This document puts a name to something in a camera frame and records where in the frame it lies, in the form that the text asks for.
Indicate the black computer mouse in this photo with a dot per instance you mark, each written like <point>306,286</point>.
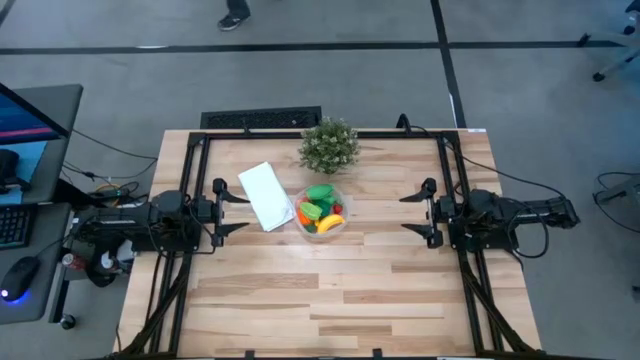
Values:
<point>19,277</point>

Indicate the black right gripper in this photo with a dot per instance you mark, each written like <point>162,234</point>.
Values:
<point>450,212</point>

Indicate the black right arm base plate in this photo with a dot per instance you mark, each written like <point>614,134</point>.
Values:
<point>480,245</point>

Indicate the black equipment stand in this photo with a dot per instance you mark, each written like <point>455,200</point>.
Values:
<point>102,279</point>

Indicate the yellow toy banana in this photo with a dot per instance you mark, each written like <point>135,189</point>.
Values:
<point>331,224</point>

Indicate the grey stand leg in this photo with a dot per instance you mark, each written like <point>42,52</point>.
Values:
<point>617,192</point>

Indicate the small green potted plant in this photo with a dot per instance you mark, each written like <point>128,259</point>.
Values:
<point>329,147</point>

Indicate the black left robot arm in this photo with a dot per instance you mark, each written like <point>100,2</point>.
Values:
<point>125,220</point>

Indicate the green toy bell pepper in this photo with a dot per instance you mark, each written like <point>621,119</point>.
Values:
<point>329,206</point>

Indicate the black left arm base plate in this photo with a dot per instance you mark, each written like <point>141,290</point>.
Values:
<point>170,246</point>

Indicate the black desk object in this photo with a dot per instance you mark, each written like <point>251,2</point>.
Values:
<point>7,167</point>

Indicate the black aluminium table frame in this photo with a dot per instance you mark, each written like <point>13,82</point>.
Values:
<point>260,135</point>

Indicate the computer monitor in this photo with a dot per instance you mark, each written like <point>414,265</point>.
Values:
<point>25,120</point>

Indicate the office chair base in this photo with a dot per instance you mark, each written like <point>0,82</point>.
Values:
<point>598,77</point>

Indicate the green oval toy vegetable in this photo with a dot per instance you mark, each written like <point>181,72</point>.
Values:
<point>320,192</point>

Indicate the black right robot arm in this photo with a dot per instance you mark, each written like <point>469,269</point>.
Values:
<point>540,212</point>

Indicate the black keyboard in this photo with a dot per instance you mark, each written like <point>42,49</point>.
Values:
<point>14,226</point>

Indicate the person's leg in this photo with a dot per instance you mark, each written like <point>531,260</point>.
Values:
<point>232,21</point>

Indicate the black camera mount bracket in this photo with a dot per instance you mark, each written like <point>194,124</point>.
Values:
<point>249,355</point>
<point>377,354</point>

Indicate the red drink can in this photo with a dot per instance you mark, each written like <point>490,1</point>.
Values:
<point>74,261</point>

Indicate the orange toy carrot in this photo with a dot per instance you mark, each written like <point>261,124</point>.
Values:
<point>301,218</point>

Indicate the clear plastic tupperware container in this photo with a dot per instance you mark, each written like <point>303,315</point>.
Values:
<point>344,196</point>

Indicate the black caster wheel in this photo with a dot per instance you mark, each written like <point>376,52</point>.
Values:
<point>68,322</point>

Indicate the green toy starfruit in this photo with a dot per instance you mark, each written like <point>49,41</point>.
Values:
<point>311,211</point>

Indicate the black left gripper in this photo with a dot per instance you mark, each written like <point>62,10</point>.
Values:
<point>205,210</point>

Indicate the white table label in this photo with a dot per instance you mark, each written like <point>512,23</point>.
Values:
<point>476,130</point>

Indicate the white folded cloth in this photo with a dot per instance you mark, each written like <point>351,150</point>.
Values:
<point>265,195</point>

